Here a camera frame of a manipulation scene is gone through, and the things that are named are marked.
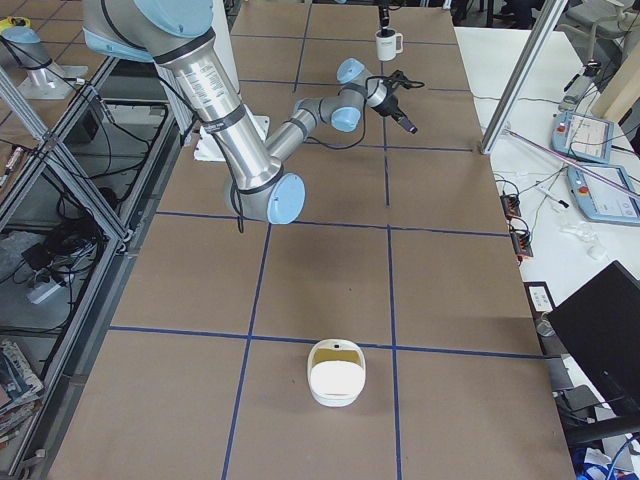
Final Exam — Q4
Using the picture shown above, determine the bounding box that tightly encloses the lower teach pendant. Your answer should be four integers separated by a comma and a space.
567, 166, 639, 225

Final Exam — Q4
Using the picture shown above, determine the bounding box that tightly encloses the grey robot arm base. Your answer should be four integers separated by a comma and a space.
1, 26, 88, 100

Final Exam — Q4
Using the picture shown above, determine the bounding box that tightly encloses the black connector block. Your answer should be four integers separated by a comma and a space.
509, 227, 534, 262
500, 193, 521, 220

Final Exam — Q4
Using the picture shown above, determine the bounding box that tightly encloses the right black connector block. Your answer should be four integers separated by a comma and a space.
500, 193, 521, 220

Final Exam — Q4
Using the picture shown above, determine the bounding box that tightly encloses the black box with white label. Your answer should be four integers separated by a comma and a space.
524, 281, 555, 314

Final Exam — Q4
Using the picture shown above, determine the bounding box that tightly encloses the diagonal aluminium frame beam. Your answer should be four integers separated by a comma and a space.
480, 0, 568, 155

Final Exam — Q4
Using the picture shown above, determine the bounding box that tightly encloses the left black connector block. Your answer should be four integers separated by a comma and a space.
509, 227, 534, 262

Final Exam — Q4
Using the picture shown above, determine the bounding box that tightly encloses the white basket container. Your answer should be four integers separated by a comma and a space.
307, 339, 366, 408

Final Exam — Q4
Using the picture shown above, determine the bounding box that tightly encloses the teach pendant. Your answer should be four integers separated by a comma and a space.
551, 111, 614, 164
567, 166, 639, 225

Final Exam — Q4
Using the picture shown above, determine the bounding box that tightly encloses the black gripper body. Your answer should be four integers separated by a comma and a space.
372, 70, 405, 120

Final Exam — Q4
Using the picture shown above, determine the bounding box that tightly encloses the upper teach pendant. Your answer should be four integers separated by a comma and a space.
551, 111, 614, 164

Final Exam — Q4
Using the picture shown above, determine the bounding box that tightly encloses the white ribbed HOME mug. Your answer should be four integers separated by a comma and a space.
375, 29, 404, 62

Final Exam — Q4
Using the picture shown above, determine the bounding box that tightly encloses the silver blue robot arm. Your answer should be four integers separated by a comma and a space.
82, 1, 422, 224

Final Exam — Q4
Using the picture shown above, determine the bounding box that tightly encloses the black Huawei monitor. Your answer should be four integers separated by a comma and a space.
549, 260, 639, 416

